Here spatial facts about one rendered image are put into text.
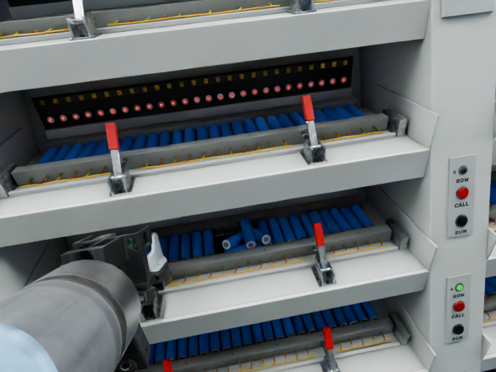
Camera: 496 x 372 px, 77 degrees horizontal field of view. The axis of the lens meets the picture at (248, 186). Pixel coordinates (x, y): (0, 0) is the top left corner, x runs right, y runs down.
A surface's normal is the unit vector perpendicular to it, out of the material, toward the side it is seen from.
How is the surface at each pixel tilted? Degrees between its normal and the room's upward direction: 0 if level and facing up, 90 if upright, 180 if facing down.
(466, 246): 90
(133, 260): 79
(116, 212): 109
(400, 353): 19
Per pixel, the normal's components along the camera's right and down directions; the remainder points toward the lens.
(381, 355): -0.09, -0.84
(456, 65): 0.11, 0.22
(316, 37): 0.15, 0.52
